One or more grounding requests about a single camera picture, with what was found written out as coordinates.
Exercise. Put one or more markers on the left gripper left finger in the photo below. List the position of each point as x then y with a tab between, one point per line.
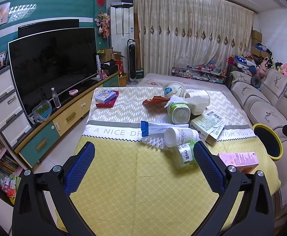
31	214

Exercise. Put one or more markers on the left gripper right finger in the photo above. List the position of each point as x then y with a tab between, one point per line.
255	214

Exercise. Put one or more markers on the pink carton box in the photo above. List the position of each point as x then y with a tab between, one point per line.
245	162

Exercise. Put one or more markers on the white cardboard box with label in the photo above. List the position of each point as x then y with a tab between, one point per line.
209	126

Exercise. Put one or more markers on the clear green label bottle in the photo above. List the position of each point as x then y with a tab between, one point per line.
185	156

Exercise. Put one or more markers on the white paper cup pink heart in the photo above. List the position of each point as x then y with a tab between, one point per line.
199	97

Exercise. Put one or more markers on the white paper towel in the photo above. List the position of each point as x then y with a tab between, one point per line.
197	104

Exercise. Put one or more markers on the green white round canister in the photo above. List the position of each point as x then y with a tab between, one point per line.
179	113

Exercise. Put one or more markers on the white plastic bottle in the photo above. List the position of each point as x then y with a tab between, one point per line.
176	136

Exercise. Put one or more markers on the white yogurt tub blue label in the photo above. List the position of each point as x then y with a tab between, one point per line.
174	88

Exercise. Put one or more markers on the red snack bag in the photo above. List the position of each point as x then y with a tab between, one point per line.
156	99

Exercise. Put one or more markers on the white blue snack wrapper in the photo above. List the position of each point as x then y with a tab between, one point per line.
149	128

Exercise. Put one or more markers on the yellow rimmed black trash bin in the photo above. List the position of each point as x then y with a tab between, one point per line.
270	140

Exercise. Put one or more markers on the beige sectional sofa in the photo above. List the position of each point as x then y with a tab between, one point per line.
267	105

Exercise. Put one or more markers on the pile of plush toys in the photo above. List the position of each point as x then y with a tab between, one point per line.
253	67

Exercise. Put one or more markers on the low shelf with toys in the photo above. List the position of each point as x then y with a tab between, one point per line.
204	74

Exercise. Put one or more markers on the glass bowl with green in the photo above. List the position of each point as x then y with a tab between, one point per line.
42	111

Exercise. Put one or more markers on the white drawer unit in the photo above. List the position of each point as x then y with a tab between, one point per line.
14	124

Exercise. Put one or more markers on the clear water bottle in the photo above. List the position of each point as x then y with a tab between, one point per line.
55	98

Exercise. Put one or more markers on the patterned yellow white tablecloth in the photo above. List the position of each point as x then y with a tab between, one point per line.
132	188

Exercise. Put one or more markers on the red tray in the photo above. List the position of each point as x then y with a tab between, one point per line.
110	104

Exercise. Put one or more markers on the blue card box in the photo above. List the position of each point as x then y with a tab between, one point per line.
105	97

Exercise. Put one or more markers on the floral white mattress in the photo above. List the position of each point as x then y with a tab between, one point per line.
156	80

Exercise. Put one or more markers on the cream patterned curtain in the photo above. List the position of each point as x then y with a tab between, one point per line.
190	32

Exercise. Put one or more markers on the large black television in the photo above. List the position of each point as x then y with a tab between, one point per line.
51	60

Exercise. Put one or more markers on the black tower fan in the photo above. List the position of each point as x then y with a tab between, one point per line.
132	69

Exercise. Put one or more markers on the white standing air conditioner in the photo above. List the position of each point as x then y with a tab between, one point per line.
121	28

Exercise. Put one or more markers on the artificial flower decoration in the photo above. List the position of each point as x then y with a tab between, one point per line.
102	21

